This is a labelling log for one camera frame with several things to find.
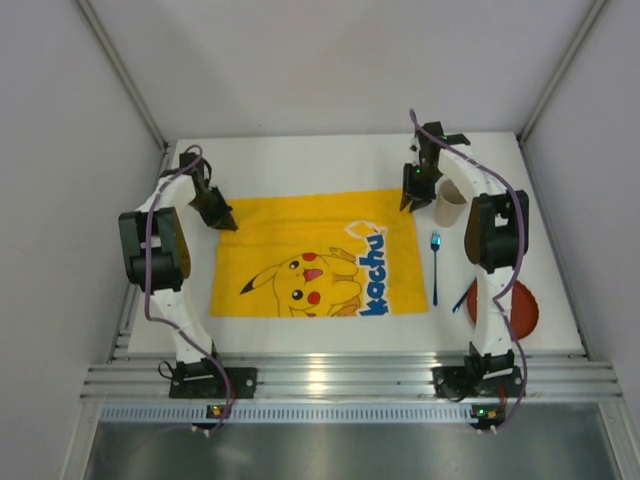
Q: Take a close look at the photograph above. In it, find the beige paper cup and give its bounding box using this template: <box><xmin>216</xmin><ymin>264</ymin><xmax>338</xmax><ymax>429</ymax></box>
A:
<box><xmin>434</xmin><ymin>180</ymin><xmax>466</xmax><ymax>228</ymax></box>

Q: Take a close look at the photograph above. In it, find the yellow Pikachu cloth placemat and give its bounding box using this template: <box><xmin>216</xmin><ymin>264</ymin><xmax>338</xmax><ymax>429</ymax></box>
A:
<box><xmin>209</xmin><ymin>189</ymin><xmax>429</xmax><ymax>318</ymax></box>

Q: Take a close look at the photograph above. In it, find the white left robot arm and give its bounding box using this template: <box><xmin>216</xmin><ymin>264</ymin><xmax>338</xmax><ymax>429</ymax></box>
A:
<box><xmin>118</xmin><ymin>145</ymin><xmax>238</xmax><ymax>382</ymax></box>

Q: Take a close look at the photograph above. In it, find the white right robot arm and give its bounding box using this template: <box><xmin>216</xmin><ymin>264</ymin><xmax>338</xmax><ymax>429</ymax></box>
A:
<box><xmin>400</xmin><ymin>122</ymin><xmax>529</xmax><ymax>401</ymax></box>

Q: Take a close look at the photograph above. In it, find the blue metallic fork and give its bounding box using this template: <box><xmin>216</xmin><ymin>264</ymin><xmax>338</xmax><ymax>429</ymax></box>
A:
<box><xmin>430</xmin><ymin>230</ymin><xmax>441</xmax><ymax>306</ymax></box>

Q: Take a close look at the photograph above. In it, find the blue metallic spoon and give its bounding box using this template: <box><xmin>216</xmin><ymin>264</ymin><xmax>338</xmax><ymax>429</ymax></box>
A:
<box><xmin>452</xmin><ymin>284</ymin><xmax>473</xmax><ymax>314</ymax></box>

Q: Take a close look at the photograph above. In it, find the red-orange plate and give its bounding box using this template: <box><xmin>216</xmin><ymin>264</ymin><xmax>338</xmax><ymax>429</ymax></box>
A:
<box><xmin>465</xmin><ymin>281</ymin><xmax>539</xmax><ymax>340</ymax></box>

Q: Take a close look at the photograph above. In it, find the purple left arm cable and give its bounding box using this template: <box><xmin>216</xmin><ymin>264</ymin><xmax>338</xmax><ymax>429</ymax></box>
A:
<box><xmin>142</xmin><ymin>144</ymin><xmax>236</xmax><ymax>434</ymax></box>

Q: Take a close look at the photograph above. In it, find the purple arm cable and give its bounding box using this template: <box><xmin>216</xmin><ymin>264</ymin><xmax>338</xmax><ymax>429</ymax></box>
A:
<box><xmin>142</xmin><ymin>144</ymin><xmax>236</xmax><ymax>434</ymax></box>
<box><xmin>408</xmin><ymin>108</ymin><xmax>529</xmax><ymax>434</ymax></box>

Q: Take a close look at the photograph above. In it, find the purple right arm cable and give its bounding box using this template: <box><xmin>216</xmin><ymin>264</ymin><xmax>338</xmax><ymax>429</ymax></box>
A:
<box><xmin>408</xmin><ymin>108</ymin><xmax>529</xmax><ymax>434</ymax></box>

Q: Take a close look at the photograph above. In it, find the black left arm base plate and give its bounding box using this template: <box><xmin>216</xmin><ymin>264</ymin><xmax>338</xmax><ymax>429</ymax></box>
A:
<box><xmin>169</xmin><ymin>366</ymin><xmax>258</xmax><ymax>400</ymax></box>

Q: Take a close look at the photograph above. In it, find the left aluminium corner post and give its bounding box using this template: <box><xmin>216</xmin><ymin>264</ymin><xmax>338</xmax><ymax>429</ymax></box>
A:
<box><xmin>72</xmin><ymin>0</ymin><xmax>168</xmax><ymax>150</ymax></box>

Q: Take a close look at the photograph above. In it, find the aluminium corner post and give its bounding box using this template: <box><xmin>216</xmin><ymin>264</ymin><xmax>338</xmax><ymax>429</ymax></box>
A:
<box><xmin>72</xmin><ymin>0</ymin><xmax>168</xmax><ymax>150</ymax></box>
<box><xmin>516</xmin><ymin>0</ymin><xmax>611</xmax><ymax>146</ymax></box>

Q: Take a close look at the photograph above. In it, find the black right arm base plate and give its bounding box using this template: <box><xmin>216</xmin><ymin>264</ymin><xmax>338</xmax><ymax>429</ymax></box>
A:
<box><xmin>432</xmin><ymin>366</ymin><xmax>524</xmax><ymax>402</ymax></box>

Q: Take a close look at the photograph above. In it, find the aluminium mounting rail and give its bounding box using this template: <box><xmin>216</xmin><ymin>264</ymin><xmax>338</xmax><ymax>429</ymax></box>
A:
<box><xmin>80</xmin><ymin>353</ymin><xmax>622</xmax><ymax>403</ymax></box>

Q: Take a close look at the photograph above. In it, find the slotted grey cable duct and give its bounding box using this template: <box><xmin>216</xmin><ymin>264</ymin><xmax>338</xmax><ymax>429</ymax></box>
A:
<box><xmin>100</xmin><ymin>403</ymin><xmax>478</xmax><ymax>425</ymax></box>

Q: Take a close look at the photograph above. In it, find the right aluminium corner post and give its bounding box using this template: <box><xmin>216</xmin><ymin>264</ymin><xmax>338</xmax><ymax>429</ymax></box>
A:
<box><xmin>516</xmin><ymin>0</ymin><xmax>611</xmax><ymax>146</ymax></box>

